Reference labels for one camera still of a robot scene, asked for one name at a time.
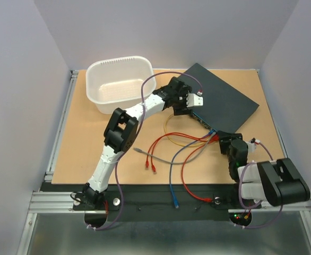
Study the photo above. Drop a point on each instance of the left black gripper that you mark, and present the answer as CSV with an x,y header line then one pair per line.
x,y
178,110

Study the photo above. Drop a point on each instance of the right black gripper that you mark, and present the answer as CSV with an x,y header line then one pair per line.
x,y
223,135

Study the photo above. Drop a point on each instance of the dark network switch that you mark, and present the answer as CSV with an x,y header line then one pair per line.
x,y
224,107

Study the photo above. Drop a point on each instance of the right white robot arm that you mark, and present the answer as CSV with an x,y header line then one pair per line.
x,y
277,182

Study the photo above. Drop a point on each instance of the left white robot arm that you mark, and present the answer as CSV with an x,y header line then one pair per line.
x,y
123,128

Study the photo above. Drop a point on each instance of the white plastic tub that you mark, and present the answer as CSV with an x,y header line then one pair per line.
x,y
118,82

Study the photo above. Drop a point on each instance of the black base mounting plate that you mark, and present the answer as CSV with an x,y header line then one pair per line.
x,y
154,203

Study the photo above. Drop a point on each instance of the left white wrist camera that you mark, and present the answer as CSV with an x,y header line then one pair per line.
x,y
194,100

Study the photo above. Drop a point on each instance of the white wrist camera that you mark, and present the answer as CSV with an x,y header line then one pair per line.
x,y
194,100
252,144

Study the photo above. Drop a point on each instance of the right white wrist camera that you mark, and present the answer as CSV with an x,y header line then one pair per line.
x,y
252,144

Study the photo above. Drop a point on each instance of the aluminium frame rail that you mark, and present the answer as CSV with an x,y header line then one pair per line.
x,y
46,201

